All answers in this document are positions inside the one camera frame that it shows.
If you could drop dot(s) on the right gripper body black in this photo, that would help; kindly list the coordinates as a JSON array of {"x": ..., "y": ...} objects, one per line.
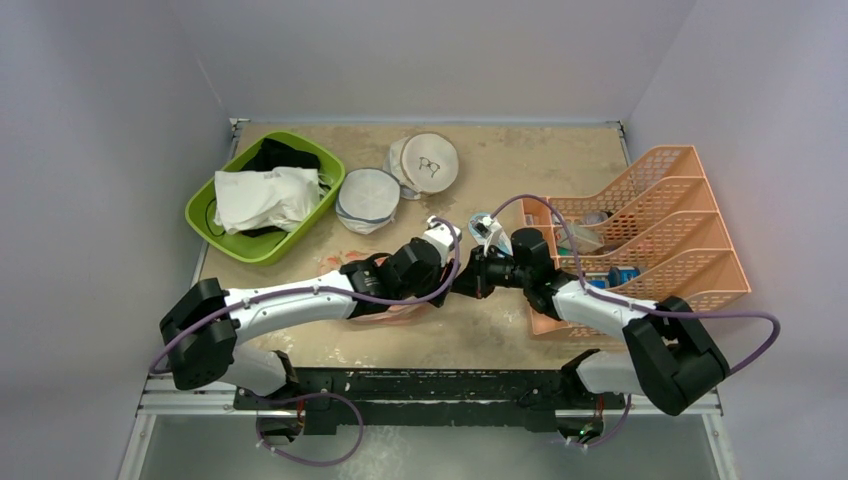
[{"x": 482, "y": 268}]

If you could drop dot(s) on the floral mesh laundry bag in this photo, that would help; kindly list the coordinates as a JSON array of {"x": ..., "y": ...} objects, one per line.
[{"x": 395, "y": 315}]

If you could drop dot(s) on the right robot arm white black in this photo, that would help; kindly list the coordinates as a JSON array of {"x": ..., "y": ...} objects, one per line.
[{"x": 671, "y": 359}]

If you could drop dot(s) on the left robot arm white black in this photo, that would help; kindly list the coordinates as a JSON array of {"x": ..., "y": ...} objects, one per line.
[{"x": 207, "y": 332}]

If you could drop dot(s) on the beige glasses print laundry bag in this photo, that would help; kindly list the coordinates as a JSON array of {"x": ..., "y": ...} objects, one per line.
[{"x": 424, "y": 164}]

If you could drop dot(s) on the white round mesh laundry bag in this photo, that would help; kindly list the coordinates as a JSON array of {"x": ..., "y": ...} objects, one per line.
[{"x": 367, "y": 200}]

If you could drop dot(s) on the blue toothbrush blister pack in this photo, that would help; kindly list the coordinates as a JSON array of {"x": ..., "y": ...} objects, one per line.
[{"x": 476, "y": 236}]

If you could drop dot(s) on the grey box in organizer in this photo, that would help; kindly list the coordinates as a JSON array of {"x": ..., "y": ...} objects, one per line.
[{"x": 577, "y": 238}]

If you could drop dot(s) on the blue can in organizer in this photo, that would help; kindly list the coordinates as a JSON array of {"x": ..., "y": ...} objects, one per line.
[{"x": 615, "y": 276}]

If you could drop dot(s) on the orange plastic file organizer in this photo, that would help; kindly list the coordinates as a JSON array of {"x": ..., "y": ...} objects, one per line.
[{"x": 661, "y": 216}]

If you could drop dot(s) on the white cloth in bin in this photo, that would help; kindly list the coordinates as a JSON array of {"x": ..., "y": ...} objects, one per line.
[{"x": 283, "y": 198}]

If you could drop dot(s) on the black garment in bin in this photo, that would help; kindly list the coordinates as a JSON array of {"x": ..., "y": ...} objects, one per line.
[{"x": 273, "y": 154}]

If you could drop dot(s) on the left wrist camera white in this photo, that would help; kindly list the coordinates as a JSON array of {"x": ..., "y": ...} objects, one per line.
[{"x": 444, "y": 237}]

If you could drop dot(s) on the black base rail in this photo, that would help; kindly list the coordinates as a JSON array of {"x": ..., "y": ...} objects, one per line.
[{"x": 539, "y": 401}]

